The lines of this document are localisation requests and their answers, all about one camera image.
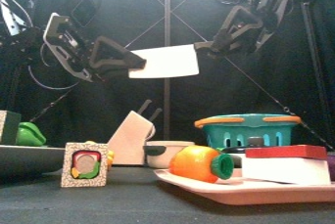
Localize green toy pepper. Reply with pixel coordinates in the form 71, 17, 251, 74
16, 121, 47, 148

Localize dark green speckled box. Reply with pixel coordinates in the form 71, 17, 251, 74
0, 110, 23, 146

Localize speckled toy sushi piece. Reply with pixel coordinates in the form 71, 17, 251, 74
60, 141, 110, 189

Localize pink plastic tray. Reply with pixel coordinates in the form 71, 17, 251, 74
151, 167, 335, 206

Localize black pan lid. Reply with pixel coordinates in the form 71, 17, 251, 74
221, 136, 268, 155

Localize purple toy eggplant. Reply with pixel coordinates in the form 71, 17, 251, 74
326, 151, 335, 182

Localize grey cable loop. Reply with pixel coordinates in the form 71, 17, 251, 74
28, 43, 83, 91

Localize diagonal brace wire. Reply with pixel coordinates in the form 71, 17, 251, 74
129, 0, 335, 153
28, 0, 212, 123

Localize beige toy knife block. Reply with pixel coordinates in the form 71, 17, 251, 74
106, 110, 157, 166

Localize teal basket orange handles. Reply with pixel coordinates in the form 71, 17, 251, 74
194, 112, 304, 151

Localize dark frame post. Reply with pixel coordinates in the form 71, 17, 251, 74
300, 1, 331, 142

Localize grey vertical frame pole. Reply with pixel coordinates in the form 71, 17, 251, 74
162, 0, 173, 141

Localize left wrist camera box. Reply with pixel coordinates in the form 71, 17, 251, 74
71, 0, 98, 28

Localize red and white toy block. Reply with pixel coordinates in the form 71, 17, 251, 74
240, 144, 332, 186

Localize white toy pot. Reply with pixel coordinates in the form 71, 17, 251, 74
142, 140, 196, 170

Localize grey tray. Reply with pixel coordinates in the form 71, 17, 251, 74
0, 144, 67, 181

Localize white toy cleaver black handle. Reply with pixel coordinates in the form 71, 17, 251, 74
127, 41, 220, 79

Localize orange toy carrot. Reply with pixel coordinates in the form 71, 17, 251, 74
168, 145, 236, 184

